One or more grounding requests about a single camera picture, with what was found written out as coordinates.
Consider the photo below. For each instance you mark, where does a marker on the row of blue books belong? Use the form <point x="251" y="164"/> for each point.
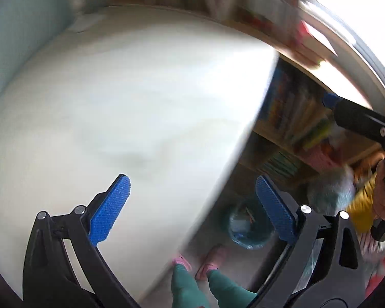
<point x="295" y="109"/>

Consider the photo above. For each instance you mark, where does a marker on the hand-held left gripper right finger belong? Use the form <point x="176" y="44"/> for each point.
<point x="276" y="213"/>

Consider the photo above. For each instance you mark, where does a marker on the person's leg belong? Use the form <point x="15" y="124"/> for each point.
<point x="184" y="288"/>
<point x="227" y="290"/>

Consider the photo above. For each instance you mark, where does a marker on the pink slipper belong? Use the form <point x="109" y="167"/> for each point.
<point x="210" y="261"/>
<point x="182" y="261"/>

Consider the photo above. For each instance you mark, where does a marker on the row of colourful books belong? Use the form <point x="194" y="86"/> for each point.
<point x="269" y="6"/>

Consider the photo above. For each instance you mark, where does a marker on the person's right leg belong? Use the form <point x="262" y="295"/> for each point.
<point x="227" y="290"/>

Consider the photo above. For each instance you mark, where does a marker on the pile of dark magazines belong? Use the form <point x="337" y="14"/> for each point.
<point x="280" y="165"/>

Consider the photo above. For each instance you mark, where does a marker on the person's left leg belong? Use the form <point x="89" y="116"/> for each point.
<point x="184" y="288"/>

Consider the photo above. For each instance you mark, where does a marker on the blue lined trash bin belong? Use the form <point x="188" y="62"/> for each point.
<point x="247" y="227"/>

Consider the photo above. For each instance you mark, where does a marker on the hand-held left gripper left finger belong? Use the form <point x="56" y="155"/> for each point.
<point x="110" y="211"/>

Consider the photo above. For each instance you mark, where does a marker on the pink plastic basket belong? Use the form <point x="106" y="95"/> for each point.
<point x="320" y="158"/>

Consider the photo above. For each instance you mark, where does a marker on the stack of red books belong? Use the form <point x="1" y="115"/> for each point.
<point x="311" y="38"/>

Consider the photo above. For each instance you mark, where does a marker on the wooden bookshelf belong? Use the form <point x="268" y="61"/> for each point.
<point x="361" y="155"/>

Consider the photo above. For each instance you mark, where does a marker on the window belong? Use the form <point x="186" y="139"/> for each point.
<point x="349" y="6"/>

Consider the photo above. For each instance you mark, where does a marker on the yellow pillow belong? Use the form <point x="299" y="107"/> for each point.
<point x="361" y="205"/>

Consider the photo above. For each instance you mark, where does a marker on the pink white plush toy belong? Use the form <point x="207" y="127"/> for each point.
<point x="383" y="269"/>

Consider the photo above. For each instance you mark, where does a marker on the person's right hand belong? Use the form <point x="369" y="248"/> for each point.
<point x="380" y="192"/>

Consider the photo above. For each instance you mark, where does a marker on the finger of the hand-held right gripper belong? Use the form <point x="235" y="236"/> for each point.
<point x="330" y="100"/>
<point x="362" y="122"/>

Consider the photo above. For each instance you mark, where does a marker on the grey swirl blanket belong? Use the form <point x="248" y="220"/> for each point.
<point x="330" y="189"/>

